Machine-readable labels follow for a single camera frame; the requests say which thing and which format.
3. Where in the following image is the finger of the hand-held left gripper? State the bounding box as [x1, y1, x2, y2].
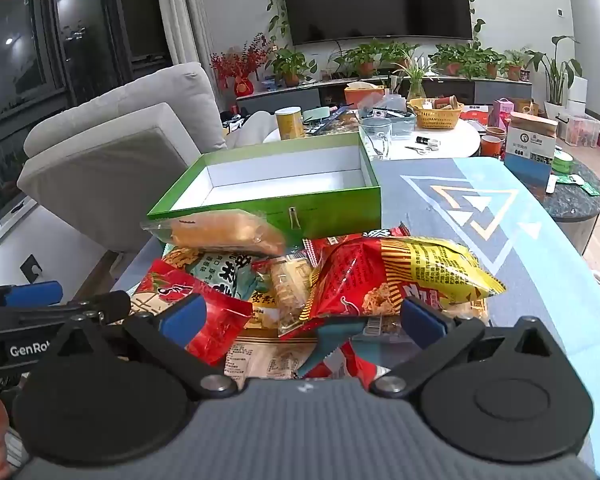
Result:
[0, 281, 64, 308]
[0, 290, 132, 328]

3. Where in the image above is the light grey sofa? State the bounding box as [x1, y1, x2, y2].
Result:
[17, 62, 228, 253]

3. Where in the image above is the pink box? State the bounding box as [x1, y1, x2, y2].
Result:
[492, 98, 516, 132]

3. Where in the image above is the dark window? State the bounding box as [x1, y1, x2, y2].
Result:
[0, 0, 173, 223]

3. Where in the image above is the dark marble round table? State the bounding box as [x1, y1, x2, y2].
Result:
[500, 156, 600, 256]

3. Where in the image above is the white round coffee table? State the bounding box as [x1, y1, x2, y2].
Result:
[262, 110, 482, 162]

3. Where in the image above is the glass mug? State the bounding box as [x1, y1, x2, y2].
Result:
[358, 117, 394, 161]

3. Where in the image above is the mint green lid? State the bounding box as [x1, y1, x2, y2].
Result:
[302, 106, 334, 124]

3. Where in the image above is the orange cup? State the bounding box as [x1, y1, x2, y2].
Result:
[481, 127, 507, 159]

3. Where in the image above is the red packet white lettering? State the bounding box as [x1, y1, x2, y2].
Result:
[362, 224, 412, 242]

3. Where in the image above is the clear bun packet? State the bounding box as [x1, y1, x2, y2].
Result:
[140, 208, 287, 257]

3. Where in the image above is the printed blue grey mat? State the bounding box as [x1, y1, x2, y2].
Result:
[112, 156, 600, 480]

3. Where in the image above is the tall leafy plant white pot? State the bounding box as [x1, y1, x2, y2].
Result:
[525, 35, 583, 121]

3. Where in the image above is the blue grey plastic container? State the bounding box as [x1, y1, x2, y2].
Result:
[358, 107, 417, 137]

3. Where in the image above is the red yellow snack bag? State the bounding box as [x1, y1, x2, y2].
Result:
[307, 235, 506, 322]

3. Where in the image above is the beige brown snack packet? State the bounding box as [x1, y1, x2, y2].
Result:
[225, 305, 322, 382]

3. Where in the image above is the red flower arrangement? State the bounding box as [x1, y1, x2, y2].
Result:
[210, 34, 276, 98]

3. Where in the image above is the clear storage bin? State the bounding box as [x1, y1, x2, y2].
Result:
[555, 112, 600, 148]

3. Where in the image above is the teal snack packet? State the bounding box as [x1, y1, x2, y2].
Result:
[297, 322, 381, 378]

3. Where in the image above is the hanging ivy vine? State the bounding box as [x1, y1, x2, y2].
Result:
[265, 0, 293, 43]
[462, 0, 486, 43]

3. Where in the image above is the clear cracker packet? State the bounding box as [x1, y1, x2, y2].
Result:
[270, 255, 314, 337]

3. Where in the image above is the blue snack bag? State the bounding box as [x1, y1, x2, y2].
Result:
[310, 107, 358, 136]

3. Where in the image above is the yellow canister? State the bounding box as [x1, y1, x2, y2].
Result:
[275, 106, 306, 141]

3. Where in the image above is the green cardboard box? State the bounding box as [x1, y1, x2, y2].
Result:
[146, 132, 382, 241]

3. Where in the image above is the black wall television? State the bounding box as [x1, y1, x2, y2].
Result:
[282, 0, 473, 46]

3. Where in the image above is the white curtain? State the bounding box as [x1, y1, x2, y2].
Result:
[152, 0, 220, 106]

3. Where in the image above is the orange tissue box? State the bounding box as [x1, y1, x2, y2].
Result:
[344, 82, 385, 110]

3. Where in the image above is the green tape roll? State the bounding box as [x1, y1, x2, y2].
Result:
[550, 150, 575, 175]

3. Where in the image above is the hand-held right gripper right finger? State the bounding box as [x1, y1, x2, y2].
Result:
[370, 296, 566, 400]

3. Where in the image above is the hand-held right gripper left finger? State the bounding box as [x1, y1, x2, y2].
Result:
[45, 292, 238, 400]

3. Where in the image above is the yellow woven basket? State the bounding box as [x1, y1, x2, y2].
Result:
[409, 97, 465, 130]

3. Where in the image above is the spider plant glass vase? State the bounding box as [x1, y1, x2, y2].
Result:
[391, 54, 438, 101]

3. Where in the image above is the potted green plant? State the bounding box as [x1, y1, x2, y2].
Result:
[380, 42, 418, 68]
[472, 47, 506, 80]
[337, 40, 381, 79]
[430, 44, 476, 77]
[502, 49, 531, 82]
[266, 47, 318, 88]

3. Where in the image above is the red white snack packet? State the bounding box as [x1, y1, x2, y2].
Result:
[324, 344, 382, 392]

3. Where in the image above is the black wall socket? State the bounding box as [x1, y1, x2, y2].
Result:
[19, 254, 44, 283]

